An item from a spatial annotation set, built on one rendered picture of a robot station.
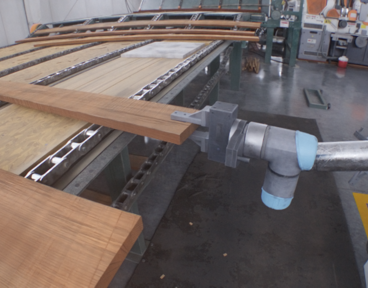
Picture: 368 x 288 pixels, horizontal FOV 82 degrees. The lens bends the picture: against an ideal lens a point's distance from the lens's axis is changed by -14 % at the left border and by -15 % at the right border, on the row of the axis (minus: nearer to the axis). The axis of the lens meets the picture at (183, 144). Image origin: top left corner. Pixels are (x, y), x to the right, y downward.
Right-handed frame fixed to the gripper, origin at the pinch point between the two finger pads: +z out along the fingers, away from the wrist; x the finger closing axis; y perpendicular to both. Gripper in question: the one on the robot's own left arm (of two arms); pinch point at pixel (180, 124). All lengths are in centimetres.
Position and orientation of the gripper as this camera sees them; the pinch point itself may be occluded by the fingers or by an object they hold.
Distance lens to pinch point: 60.3
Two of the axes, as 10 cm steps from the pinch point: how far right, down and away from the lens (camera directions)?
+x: -0.2, -8.6, -5.1
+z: -8.9, -2.2, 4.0
